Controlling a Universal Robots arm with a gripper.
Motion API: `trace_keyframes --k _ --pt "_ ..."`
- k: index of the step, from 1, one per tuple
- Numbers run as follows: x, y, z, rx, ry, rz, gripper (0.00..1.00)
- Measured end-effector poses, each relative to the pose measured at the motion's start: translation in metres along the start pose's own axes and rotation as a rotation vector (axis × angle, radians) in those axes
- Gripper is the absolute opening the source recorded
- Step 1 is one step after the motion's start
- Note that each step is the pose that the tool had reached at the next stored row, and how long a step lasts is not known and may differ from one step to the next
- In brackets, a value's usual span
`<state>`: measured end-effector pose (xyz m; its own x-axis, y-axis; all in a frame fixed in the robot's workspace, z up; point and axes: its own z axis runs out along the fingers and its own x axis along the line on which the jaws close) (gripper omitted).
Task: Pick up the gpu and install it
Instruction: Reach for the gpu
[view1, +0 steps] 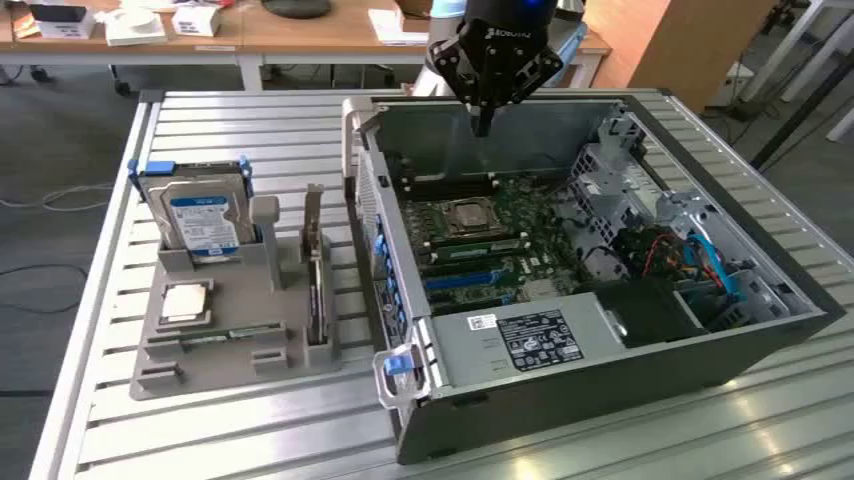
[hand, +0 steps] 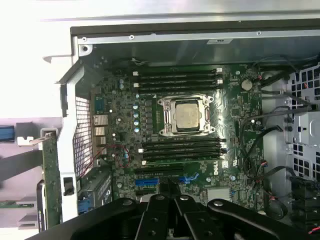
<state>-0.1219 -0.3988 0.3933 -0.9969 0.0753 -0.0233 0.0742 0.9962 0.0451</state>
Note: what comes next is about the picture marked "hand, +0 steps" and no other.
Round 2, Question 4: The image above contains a silver chipset heat sink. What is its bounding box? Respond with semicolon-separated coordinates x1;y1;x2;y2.
206;187;231;201

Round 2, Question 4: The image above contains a blue expansion slot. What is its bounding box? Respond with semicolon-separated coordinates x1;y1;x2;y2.
135;173;200;188

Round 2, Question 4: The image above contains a black expansion slot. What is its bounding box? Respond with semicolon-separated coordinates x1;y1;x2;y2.
134;169;185;176

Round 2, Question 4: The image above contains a green RAM stick white label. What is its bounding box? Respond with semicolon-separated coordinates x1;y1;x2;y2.
143;161;186;169

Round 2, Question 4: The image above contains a black RAM slot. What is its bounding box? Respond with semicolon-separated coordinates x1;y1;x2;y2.
132;80;225;87
132;74;225;81
142;138;227;146
132;85;225;92
132;67;225;75
141;152;226;161
139;145;227;153

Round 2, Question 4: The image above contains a round black speaker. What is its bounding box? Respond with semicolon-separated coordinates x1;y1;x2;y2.
264;194;288;221

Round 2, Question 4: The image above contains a silver CPU in socket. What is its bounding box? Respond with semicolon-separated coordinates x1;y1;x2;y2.
175;102;202;132

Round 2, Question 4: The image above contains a green motherboard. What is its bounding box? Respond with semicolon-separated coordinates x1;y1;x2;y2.
89;62;266;216

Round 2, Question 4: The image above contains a metal CPU socket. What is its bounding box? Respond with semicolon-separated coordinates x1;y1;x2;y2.
156;94;216;137

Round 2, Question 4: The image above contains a metal disk bay cage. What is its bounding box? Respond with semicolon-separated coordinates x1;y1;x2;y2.
262;62;320;226

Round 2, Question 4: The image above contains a grey printed parts rack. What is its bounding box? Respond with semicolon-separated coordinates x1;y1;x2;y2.
0;121;62;233

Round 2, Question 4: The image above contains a black open PC case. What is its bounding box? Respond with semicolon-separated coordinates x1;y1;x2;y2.
42;9;320;240

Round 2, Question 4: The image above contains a hard disk in blue caddy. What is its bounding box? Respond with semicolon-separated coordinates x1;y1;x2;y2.
0;126;15;144

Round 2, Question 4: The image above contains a black power wire bundle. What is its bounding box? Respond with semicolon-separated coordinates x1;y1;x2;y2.
289;174;320;222

